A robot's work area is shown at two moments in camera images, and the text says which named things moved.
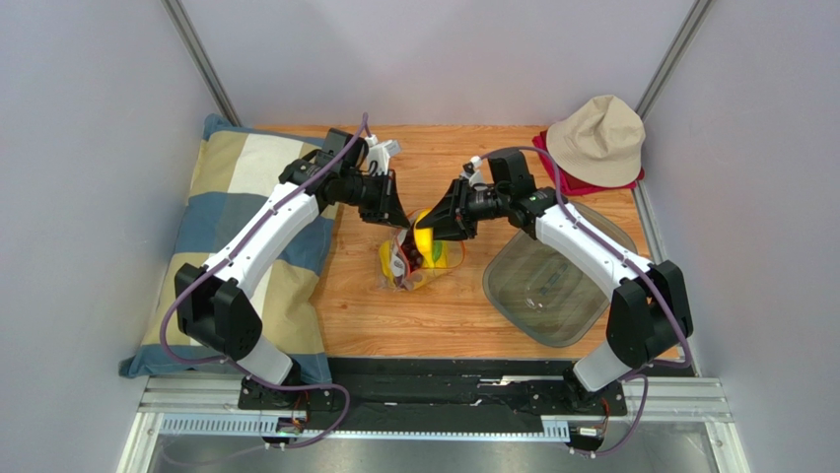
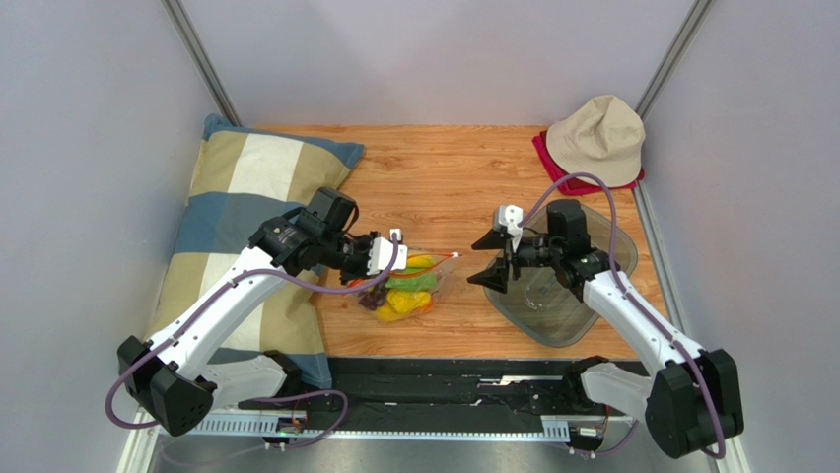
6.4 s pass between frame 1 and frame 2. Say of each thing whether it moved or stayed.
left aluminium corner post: stayed
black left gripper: moved
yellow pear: moved
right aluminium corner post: stayed
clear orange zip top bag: moved
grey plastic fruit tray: stayed
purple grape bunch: moved
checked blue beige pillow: stayed
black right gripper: moved
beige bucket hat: stayed
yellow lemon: moved
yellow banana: moved
